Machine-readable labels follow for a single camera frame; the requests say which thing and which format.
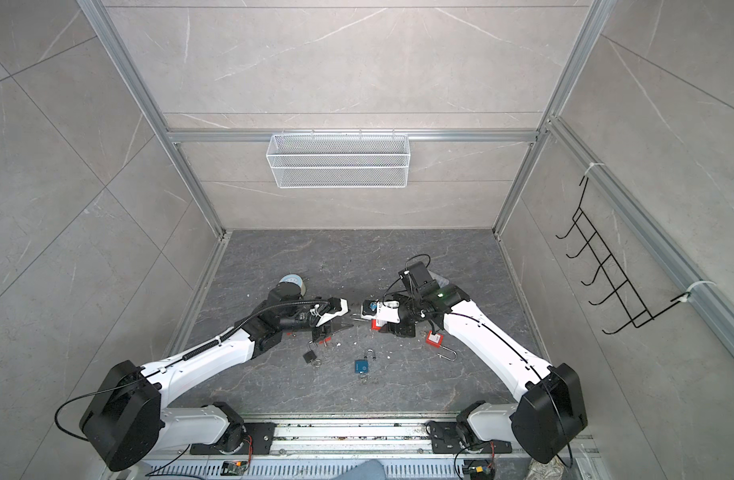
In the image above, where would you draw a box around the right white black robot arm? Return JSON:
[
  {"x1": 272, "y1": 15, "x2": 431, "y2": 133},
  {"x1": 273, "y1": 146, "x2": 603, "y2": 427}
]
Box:
[{"x1": 363, "y1": 284, "x2": 588, "y2": 464}]

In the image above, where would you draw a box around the white wire mesh basket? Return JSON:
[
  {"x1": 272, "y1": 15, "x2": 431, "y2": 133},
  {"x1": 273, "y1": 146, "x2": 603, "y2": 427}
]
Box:
[{"x1": 266, "y1": 133, "x2": 411, "y2": 189}]

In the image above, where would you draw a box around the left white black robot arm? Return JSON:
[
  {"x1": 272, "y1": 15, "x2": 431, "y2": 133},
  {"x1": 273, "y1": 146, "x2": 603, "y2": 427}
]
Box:
[{"x1": 72, "y1": 281, "x2": 351, "y2": 472}]

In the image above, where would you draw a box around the black wire hook rack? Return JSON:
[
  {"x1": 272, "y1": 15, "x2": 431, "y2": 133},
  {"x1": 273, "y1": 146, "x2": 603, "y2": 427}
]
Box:
[{"x1": 555, "y1": 176, "x2": 709, "y2": 336}]

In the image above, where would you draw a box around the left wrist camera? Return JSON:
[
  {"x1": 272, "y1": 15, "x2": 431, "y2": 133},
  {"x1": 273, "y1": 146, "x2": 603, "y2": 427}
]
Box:
[{"x1": 315, "y1": 297, "x2": 349, "y2": 327}]

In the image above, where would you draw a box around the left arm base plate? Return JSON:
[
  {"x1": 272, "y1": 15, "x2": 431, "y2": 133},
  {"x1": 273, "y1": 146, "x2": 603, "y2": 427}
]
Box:
[{"x1": 189, "y1": 422, "x2": 276, "y2": 455}]

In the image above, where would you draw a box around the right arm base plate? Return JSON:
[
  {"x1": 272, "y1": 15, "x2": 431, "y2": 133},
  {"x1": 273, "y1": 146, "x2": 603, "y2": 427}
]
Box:
[{"x1": 425, "y1": 420, "x2": 513, "y2": 454}]

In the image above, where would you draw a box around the small black padlock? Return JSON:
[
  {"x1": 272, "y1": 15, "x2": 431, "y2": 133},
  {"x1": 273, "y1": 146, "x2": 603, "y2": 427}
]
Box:
[{"x1": 303, "y1": 345, "x2": 321, "y2": 368}]

